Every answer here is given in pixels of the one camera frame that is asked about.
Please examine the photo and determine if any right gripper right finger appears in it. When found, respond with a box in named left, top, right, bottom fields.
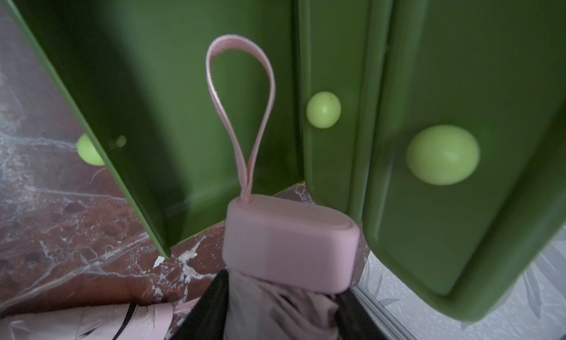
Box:
left=335, top=289, right=387, bottom=340

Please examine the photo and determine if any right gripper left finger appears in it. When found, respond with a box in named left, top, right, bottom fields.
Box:
left=171, top=270, right=229, bottom=340

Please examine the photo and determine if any green pink drawer cabinet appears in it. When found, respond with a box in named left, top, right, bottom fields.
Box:
left=2, top=0, right=565, bottom=322

